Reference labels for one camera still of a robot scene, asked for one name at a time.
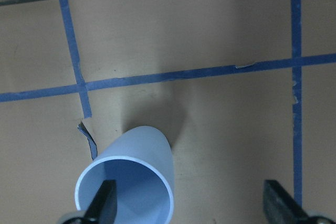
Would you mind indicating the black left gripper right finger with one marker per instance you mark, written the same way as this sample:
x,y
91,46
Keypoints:
x,y
279,205

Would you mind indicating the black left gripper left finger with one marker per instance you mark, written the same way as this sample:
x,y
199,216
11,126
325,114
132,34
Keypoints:
x,y
104,204

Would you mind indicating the light blue plastic cup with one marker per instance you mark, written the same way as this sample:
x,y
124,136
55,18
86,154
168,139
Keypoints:
x,y
141,163

